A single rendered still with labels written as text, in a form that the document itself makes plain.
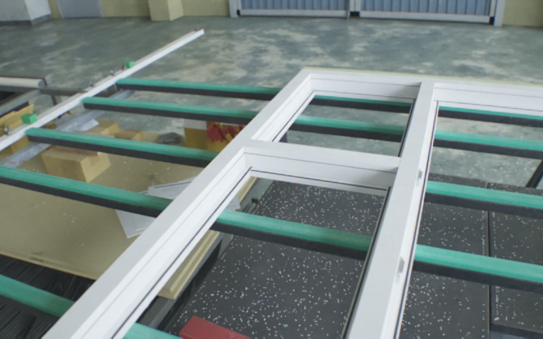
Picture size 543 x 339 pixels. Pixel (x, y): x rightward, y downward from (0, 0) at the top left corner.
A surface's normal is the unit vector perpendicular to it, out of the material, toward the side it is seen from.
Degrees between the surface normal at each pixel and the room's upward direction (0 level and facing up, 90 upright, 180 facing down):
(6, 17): 90
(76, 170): 90
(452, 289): 0
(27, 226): 0
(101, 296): 0
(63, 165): 90
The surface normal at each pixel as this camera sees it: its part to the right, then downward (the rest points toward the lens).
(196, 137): -0.38, 0.50
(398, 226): -0.07, -0.86
